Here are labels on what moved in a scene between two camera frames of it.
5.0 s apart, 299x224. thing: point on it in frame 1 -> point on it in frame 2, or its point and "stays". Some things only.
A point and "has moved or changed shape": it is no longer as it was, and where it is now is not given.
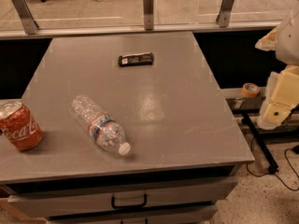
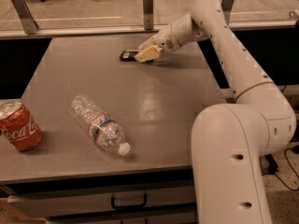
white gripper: (289, 39) -> (165, 40)
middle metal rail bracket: (149, 9) stays
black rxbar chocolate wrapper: (136, 59) has moved or changed shape
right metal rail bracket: (223, 19) stays
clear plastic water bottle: (102, 128) stays
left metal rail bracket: (24, 12) stays
